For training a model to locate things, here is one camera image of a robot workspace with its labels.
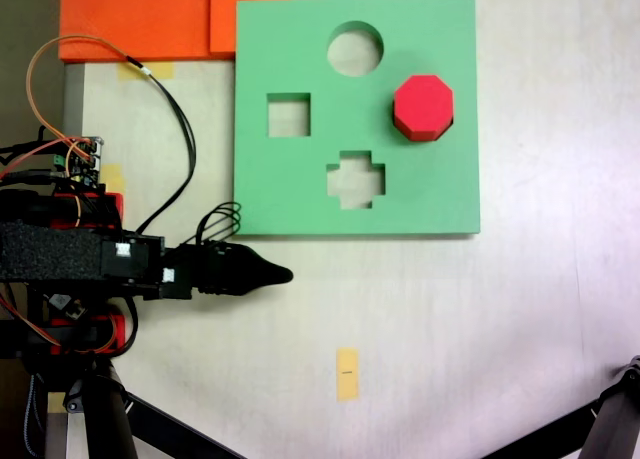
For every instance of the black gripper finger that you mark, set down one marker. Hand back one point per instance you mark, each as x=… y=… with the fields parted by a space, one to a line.
x=245 y=284
x=250 y=264

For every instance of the red octagonal pillar block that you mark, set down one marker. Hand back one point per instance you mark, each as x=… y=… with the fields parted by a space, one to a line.
x=424 y=104

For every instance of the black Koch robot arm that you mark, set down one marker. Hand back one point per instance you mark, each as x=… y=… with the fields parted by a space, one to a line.
x=50 y=251

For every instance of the large orange flat block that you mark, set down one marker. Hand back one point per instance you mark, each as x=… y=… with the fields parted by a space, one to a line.
x=135 y=19

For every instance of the yellow masking tape piece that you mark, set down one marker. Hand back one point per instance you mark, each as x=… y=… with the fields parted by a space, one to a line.
x=162 y=71
x=115 y=179
x=56 y=404

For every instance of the yellow tape with black mark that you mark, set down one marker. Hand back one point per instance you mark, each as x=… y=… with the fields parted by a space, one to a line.
x=347 y=389

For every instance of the small circuit board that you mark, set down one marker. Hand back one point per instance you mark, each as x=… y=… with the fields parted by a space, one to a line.
x=82 y=164

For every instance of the green shape sorter board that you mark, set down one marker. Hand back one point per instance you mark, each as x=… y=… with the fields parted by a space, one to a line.
x=440 y=204

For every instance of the black notched tripod leg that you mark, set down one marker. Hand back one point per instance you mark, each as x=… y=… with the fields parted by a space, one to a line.
x=620 y=419

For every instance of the red arm base mount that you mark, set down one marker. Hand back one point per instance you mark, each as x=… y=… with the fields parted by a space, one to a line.
x=112 y=204

